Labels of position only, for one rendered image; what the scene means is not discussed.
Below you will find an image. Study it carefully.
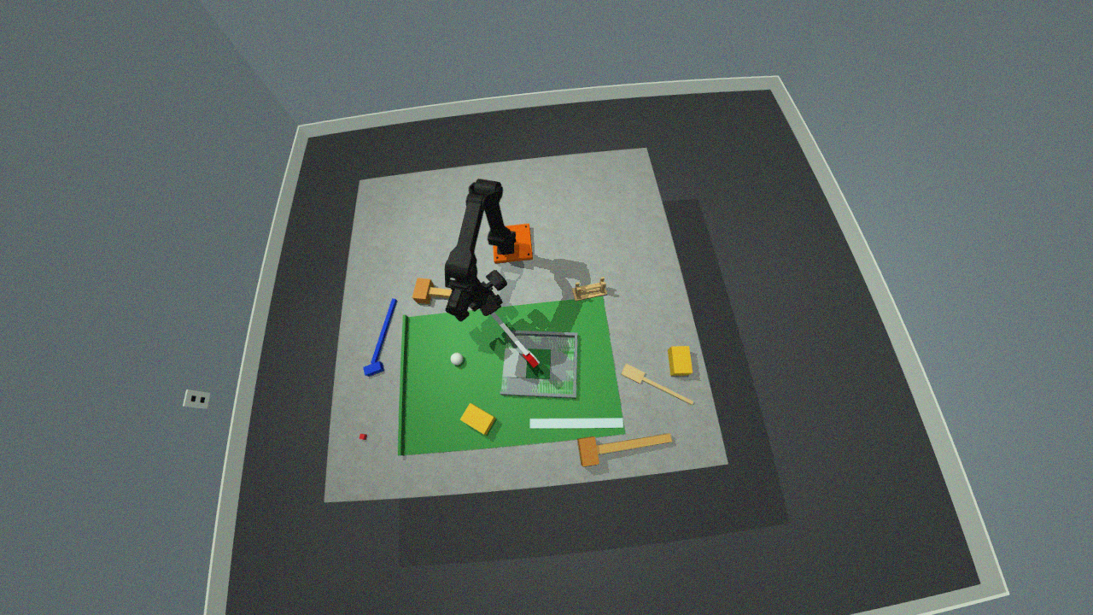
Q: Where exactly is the pale white flat bar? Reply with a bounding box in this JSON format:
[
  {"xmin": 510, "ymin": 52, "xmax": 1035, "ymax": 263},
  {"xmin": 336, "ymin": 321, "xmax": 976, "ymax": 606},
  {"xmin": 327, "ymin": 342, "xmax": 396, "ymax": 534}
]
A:
[{"xmin": 529, "ymin": 418, "xmax": 623, "ymax": 428}]

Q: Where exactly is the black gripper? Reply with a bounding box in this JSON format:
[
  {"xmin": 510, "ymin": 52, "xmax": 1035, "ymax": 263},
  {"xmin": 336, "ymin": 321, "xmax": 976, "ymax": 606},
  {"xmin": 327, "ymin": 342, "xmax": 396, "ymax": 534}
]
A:
[{"xmin": 455, "ymin": 270, "xmax": 507, "ymax": 322}]

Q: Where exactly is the green flat mat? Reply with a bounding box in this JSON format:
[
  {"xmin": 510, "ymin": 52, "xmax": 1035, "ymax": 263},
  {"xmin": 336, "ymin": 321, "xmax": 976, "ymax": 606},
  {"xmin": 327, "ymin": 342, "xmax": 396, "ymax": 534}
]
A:
[{"xmin": 404, "ymin": 296, "xmax": 625, "ymax": 456}]

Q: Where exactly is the yellow rectangular block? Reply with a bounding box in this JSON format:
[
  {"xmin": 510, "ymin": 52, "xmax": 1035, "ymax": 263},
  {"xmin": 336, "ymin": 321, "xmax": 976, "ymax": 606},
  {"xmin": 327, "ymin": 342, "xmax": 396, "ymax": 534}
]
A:
[
  {"xmin": 668, "ymin": 346, "xmax": 693, "ymax": 376},
  {"xmin": 461, "ymin": 404, "xmax": 496, "ymax": 435}
]

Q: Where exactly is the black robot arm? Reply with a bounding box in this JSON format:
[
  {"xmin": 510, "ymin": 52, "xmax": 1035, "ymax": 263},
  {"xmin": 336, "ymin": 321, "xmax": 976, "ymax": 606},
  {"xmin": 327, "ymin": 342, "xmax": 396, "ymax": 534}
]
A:
[{"xmin": 445, "ymin": 179, "xmax": 516, "ymax": 318}]

